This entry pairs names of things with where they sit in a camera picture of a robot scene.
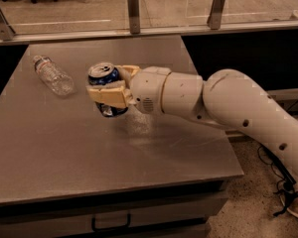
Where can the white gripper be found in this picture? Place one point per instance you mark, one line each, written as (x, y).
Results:
(148, 89)

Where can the blue pepsi can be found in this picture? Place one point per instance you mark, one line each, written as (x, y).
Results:
(101, 74)

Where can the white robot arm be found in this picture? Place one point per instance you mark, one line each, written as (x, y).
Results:
(227, 99)

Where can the clear plastic water bottle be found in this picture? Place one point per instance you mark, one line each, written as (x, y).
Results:
(56, 79)

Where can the grey cabinet with drawers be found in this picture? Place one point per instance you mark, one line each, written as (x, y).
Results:
(61, 162)

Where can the glass barrier panel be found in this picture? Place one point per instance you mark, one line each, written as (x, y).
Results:
(49, 16)

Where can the black floor stand bar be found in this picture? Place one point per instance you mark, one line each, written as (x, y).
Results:
(290, 179)

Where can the black clamp on floor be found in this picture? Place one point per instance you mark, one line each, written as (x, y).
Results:
(287, 199)

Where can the middle metal glass bracket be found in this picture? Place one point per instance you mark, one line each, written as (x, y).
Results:
(133, 16)

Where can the metal glass bracket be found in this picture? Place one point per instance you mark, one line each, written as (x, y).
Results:
(0, 20)
(215, 17)
(133, 16)

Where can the right metal glass bracket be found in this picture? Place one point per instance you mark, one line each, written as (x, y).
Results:
(215, 17)

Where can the left metal glass bracket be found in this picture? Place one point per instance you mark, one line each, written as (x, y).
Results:
(0, 20)

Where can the black drawer handle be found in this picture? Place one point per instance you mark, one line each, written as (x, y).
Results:
(110, 222)

